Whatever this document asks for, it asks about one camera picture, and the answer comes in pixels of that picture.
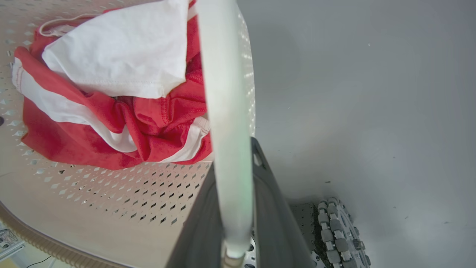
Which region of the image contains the white perforated laundry basket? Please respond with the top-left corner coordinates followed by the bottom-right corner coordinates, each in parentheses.
top-left (0, 0), bottom-right (257, 268)

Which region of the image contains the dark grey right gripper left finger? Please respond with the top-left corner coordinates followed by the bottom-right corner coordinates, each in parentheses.
top-left (165, 163), bottom-right (224, 268)

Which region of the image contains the clear metallic object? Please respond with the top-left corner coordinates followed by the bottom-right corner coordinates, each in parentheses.
top-left (0, 228), bottom-right (26, 260)

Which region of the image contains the grey roller robot wheel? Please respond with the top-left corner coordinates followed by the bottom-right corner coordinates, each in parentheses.
top-left (317, 197), bottom-right (372, 268)

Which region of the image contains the red and white striped garment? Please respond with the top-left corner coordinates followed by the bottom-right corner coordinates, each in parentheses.
top-left (11, 0), bottom-right (215, 170)

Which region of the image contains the thin black cable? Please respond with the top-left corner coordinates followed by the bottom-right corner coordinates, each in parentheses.
top-left (25, 255), bottom-right (53, 268)

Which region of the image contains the white cotton garment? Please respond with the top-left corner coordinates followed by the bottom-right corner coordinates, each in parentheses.
top-left (38, 0), bottom-right (190, 99)

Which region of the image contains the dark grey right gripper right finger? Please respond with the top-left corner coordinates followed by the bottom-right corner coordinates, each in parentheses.
top-left (251, 137), bottom-right (317, 268)

